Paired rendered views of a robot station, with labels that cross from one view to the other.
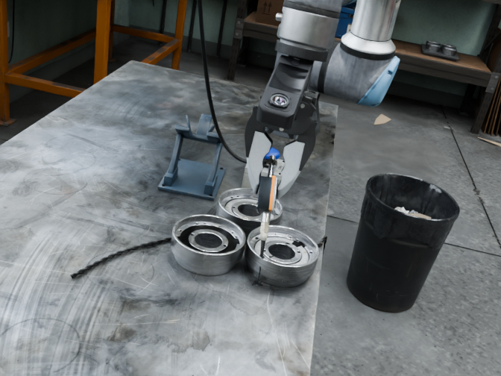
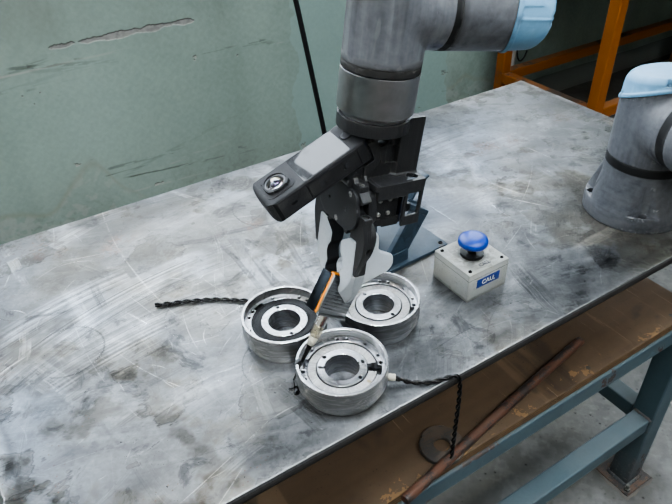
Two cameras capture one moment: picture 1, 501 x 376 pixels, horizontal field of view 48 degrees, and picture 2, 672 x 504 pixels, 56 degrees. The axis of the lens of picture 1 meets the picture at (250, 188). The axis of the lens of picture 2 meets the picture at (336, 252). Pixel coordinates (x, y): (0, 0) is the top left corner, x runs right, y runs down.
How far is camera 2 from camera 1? 62 cm
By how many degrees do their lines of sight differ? 46
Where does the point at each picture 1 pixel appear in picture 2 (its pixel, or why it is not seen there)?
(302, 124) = (350, 217)
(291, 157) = (346, 256)
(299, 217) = (459, 337)
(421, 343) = not seen: outside the picture
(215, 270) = (264, 354)
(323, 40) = (366, 110)
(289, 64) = (337, 136)
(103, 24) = (613, 22)
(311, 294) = (335, 433)
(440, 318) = not seen: outside the picture
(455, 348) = not seen: outside the picture
